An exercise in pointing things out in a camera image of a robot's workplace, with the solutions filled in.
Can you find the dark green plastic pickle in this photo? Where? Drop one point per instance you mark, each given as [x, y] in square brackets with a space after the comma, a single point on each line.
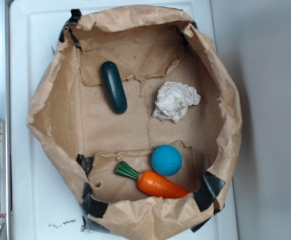
[113, 87]

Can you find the crumpled white paper ball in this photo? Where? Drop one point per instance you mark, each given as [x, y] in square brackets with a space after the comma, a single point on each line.
[173, 100]

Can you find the blue golf ball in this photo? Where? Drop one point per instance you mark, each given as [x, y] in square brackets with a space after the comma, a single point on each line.
[166, 160]

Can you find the orange plastic carrot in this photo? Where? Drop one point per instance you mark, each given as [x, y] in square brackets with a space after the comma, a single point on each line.
[151, 183]

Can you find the brown paper bag tray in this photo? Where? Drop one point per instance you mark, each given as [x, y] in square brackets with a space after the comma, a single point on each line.
[85, 140]

